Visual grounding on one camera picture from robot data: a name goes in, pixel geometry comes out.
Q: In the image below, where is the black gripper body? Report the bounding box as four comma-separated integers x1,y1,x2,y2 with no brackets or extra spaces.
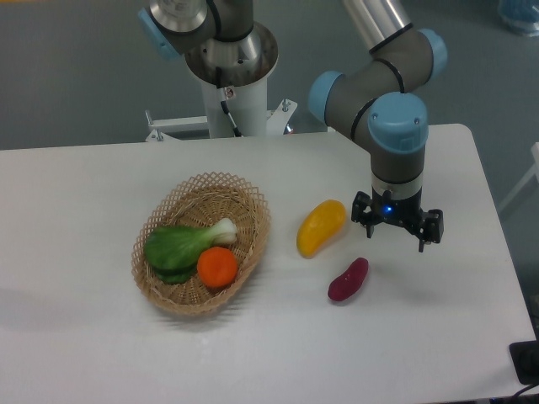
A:
367,189,423,231

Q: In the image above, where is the purple sweet potato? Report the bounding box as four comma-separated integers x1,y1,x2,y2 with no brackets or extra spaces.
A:
328,258,369,302

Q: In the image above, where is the yellow mango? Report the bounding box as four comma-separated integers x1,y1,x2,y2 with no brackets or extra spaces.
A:
296,199,346,258

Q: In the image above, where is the woven wicker basket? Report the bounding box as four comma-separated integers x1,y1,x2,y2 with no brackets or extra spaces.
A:
131,173,270,316

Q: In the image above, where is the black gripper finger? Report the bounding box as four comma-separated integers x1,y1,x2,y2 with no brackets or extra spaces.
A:
351,191,377,238
415,209,444,253

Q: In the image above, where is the black power adapter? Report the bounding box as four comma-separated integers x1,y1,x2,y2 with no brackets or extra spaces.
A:
509,341,538,385

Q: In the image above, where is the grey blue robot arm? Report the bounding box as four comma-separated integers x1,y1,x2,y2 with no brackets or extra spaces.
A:
138,1,447,245

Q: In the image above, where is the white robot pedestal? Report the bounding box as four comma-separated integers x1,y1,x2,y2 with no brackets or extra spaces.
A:
145,77,298,142

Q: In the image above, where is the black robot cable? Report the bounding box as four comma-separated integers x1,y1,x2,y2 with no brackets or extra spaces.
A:
215,66,245,138

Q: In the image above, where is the orange fruit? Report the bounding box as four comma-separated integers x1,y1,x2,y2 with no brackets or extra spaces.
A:
197,247,238,288

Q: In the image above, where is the blue object top right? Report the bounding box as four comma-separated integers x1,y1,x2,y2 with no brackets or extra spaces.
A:
498,0,538,37

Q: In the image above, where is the green bok choy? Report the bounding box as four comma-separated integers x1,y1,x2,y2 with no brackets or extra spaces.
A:
143,218,237,284

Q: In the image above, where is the white frame at right edge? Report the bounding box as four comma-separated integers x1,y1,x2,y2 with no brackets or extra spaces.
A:
498,142,538,215

